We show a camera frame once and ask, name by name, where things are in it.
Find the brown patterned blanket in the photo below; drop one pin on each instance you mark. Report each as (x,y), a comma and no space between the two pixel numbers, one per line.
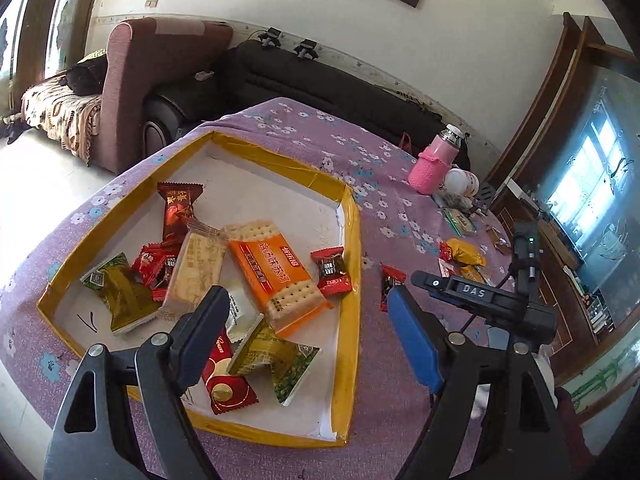
(60,115)

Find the black clamp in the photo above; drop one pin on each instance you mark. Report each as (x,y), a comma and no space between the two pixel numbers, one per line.
(306,49)
(269,37)

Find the small red candy packet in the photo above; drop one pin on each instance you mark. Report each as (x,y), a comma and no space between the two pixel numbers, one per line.
(445,251)
(393,287)
(159,270)

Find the reflective dark screen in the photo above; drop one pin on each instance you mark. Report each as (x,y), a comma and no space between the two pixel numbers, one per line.
(600,185)

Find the beige biscuit packet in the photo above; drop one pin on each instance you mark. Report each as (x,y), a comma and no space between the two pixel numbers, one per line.
(196,272)

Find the wooden television cabinet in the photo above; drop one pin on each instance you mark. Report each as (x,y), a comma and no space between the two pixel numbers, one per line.
(550,160)

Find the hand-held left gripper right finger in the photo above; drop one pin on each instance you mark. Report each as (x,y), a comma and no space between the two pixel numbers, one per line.
(415,340)

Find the green snack packet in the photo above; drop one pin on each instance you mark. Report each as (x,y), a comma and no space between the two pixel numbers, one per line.
(120,292)
(280,360)

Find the brown chocolate wrapper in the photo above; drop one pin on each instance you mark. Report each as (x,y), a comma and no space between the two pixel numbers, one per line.
(498,237)

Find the yellow taped cardboard box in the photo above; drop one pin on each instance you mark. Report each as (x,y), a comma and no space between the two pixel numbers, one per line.
(295,200)

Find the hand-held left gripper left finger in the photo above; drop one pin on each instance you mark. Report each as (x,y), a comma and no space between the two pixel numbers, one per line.
(200,335)

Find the orange yellow snack packet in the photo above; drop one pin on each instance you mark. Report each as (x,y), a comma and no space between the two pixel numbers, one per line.
(472,275)

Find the dark grey stand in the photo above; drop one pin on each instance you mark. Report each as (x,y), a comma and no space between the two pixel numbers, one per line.
(485,194)

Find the small white snack packet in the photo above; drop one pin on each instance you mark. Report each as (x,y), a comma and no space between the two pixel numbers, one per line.
(242,317)

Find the red gold snack packet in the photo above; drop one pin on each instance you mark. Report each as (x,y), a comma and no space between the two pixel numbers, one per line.
(227,385)

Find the dark red snack packet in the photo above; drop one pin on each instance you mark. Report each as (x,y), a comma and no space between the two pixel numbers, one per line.
(176,212)

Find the pink knitted sleeve thermos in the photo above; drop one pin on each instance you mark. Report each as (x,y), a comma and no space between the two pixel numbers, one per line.
(434,170)

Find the purple floral tablecloth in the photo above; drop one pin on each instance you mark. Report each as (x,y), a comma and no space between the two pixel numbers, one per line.
(300,130)

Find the maroon armchair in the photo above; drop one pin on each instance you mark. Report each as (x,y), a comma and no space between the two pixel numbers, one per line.
(140,85)

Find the white plastic jar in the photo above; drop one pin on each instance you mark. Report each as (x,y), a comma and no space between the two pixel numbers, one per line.
(464,181)

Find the white red label packet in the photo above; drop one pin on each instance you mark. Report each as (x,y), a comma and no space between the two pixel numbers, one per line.
(446,267)

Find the dark cloth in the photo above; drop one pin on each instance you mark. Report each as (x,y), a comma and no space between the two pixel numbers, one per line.
(87,76)

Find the plain yellow snack packet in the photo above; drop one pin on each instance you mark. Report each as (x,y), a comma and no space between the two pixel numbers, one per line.
(465,252)

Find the black sofa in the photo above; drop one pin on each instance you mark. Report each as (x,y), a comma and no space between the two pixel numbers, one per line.
(310,85)

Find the person's right hand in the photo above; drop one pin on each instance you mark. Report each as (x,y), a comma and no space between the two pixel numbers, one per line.
(546,380)

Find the green white biscuit packet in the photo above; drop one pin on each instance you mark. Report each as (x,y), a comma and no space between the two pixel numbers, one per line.
(459,220)

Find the orange cracker packet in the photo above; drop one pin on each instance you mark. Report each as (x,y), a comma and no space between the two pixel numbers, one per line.
(280,275)

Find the person's right forearm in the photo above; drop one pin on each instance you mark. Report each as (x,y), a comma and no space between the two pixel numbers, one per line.
(575,435)

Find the dark crumpled packet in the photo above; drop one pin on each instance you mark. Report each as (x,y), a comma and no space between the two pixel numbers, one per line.
(455,202)

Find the red black snack packet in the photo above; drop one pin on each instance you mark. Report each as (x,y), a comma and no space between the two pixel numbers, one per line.
(332,271)

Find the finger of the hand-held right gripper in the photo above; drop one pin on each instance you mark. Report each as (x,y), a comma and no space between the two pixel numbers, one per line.
(431,282)

